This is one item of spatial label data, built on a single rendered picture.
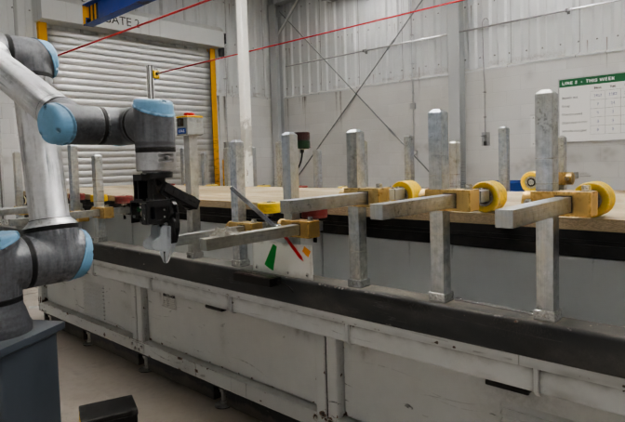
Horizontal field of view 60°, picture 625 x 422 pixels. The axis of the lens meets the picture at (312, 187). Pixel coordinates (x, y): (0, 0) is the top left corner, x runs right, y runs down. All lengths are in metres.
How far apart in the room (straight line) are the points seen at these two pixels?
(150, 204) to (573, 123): 7.80
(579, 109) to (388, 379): 7.16
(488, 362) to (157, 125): 0.93
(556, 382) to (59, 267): 1.32
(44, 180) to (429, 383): 1.28
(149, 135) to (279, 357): 1.17
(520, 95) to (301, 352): 7.36
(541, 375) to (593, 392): 0.10
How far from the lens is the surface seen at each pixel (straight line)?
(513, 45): 9.12
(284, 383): 2.17
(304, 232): 1.57
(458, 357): 1.39
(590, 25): 8.78
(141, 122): 1.26
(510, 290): 1.50
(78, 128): 1.29
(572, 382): 1.30
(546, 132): 1.20
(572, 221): 1.36
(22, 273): 1.67
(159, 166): 1.25
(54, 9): 9.48
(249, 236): 1.45
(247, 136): 3.24
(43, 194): 1.74
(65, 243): 1.72
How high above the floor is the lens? 1.05
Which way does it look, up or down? 3 degrees down
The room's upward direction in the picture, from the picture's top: 2 degrees counter-clockwise
